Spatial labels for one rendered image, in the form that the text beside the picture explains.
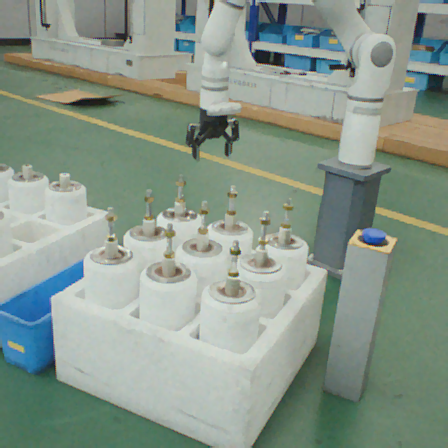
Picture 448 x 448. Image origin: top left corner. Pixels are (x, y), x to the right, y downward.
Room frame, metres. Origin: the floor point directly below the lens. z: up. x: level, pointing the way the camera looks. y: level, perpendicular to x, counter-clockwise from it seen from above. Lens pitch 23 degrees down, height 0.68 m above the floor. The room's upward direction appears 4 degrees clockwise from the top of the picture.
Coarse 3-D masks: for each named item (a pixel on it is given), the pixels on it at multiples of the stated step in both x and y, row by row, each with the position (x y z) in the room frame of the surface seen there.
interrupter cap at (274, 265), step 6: (246, 258) 0.88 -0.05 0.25; (252, 258) 0.88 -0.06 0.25; (270, 258) 0.89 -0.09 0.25; (276, 258) 0.88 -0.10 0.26; (240, 264) 0.86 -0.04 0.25; (246, 264) 0.85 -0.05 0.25; (252, 264) 0.86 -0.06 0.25; (270, 264) 0.87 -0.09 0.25; (276, 264) 0.86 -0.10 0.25; (252, 270) 0.83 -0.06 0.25; (258, 270) 0.84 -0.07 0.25; (264, 270) 0.84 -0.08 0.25; (270, 270) 0.84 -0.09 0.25; (276, 270) 0.84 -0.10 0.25
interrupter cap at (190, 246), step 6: (192, 240) 0.94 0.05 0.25; (210, 240) 0.95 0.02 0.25; (186, 246) 0.91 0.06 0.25; (192, 246) 0.92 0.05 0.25; (210, 246) 0.93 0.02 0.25; (216, 246) 0.92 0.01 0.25; (222, 246) 0.92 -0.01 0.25; (186, 252) 0.89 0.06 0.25; (192, 252) 0.89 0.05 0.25; (198, 252) 0.89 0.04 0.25; (204, 252) 0.89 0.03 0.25; (210, 252) 0.89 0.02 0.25; (216, 252) 0.89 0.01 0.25
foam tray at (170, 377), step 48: (96, 336) 0.78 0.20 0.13; (144, 336) 0.74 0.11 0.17; (192, 336) 0.75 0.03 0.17; (288, 336) 0.80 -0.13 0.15; (96, 384) 0.78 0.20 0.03; (144, 384) 0.74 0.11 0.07; (192, 384) 0.70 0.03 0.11; (240, 384) 0.66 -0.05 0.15; (288, 384) 0.84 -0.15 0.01; (192, 432) 0.70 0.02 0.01; (240, 432) 0.66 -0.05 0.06
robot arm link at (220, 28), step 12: (216, 0) 1.37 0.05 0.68; (216, 12) 1.35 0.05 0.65; (228, 12) 1.35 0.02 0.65; (240, 12) 1.37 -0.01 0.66; (216, 24) 1.35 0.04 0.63; (228, 24) 1.35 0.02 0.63; (204, 36) 1.35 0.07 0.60; (216, 36) 1.34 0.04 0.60; (228, 36) 1.35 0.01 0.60; (204, 48) 1.36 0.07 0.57; (216, 48) 1.35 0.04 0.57
